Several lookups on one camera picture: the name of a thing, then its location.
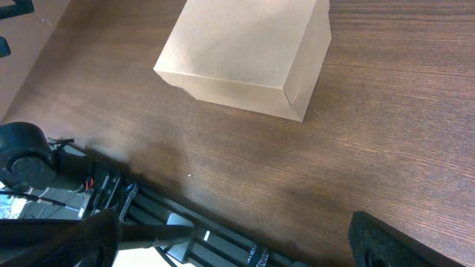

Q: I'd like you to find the brown cardboard box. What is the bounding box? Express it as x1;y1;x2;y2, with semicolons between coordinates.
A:
154;0;332;122

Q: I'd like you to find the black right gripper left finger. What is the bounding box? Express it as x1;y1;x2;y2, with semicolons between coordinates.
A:
1;211;119;267

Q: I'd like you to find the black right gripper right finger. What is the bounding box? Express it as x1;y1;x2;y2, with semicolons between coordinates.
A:
347;211;463;267

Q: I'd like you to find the black metal table frame rail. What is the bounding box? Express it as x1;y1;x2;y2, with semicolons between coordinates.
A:
85;161;307;267

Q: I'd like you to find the black tripod pole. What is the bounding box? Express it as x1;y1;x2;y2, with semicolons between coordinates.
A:
1;219;194;250

